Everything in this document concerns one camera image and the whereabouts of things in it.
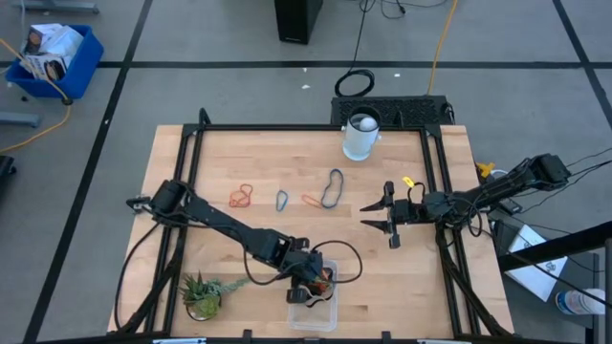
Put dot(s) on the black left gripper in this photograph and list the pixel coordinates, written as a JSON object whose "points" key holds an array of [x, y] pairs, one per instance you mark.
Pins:
{"points": [[301, 260]]}

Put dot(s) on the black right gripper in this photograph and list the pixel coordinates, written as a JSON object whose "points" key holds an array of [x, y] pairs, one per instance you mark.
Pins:
{"points": [[406, 212]]}

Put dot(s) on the dark blue rubber band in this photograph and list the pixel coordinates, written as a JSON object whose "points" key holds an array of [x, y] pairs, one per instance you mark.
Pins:
{"points": [[342, 181]]}

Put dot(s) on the small orange rubber band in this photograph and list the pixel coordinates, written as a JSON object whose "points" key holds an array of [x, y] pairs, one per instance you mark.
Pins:
{"points": [[306, 197]]}

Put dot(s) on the light blue rubber band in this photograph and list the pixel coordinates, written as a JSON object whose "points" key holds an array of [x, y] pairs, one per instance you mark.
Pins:
{"points": [[277, 202]]}

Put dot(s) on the large orange rubber band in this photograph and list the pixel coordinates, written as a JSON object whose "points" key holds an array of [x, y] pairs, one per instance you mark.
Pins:
{"points": [[250, 190]]}

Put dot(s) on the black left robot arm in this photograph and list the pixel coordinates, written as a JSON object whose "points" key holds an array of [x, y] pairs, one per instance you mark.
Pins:
{"points": [[225, 224]]}

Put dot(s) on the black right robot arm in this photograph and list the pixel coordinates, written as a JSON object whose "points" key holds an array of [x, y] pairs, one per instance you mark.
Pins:
{"points": [[497, 188]]}

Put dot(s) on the clear plastic bin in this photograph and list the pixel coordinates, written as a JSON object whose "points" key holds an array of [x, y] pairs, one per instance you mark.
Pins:
{"points": [[311, 320]]}

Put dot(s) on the white cylindrical device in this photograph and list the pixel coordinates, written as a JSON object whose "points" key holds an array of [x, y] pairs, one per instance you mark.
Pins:
{"points": [[358, 143]]}

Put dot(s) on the black perforated case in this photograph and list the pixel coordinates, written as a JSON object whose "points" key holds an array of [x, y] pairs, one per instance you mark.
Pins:
{"points": [[411, 111]]}

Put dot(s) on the yellow clip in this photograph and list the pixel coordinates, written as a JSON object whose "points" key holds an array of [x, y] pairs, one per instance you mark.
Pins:
{"points": [[485, 168]]}

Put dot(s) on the potted succulent plant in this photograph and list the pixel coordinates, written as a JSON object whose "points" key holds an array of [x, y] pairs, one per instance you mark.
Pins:
{"points": [[203, 296]]}

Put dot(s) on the white printed booklet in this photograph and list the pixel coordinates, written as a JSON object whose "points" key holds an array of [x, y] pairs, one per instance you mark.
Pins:
{"points": [[535, 282]]}

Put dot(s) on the black overhead support beam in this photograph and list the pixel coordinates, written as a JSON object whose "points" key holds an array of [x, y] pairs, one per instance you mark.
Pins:
{"points": [[550, 248]]}

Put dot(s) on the black tower case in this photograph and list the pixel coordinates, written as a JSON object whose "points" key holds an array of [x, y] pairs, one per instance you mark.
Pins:
{"points": [[296, 21]]}

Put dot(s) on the white blue canister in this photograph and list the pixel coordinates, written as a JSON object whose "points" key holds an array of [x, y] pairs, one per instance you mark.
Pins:
{"points": [[578, 302]]}

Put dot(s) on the blue plastic crate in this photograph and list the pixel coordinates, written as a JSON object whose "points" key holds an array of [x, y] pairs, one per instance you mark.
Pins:
{"points": [[81, 71]]}

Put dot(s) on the black caster object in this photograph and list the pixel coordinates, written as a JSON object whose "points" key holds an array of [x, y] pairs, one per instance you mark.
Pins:
{"points": [[5, 167]]}

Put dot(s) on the grey metal bar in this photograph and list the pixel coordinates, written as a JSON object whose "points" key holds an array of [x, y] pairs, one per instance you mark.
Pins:
{"points": [[19, 119], [57, 7]]}

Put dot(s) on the printed white box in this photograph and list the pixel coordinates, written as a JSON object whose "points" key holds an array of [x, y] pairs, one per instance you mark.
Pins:
{"points": [[45, 67]]}

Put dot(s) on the white cardboard box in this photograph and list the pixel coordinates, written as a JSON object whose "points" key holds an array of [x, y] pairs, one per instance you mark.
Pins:
{"points": [[62, 40]]}

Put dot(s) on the black aluminium table frame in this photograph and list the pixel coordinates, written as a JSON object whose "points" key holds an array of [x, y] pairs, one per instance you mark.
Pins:
{"points": [[311, 127]]}

